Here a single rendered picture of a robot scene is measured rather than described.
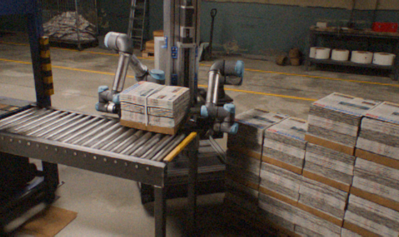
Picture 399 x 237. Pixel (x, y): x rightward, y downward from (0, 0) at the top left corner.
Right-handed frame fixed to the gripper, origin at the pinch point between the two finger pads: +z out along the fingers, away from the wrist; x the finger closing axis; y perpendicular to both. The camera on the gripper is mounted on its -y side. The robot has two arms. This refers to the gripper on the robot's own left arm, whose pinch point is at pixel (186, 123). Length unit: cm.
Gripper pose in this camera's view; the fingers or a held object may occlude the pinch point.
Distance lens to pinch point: 253.0
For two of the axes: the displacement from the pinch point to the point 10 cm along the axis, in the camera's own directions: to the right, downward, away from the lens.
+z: -9.4, -1.4, 3.0
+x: -3.4, 3.2, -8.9
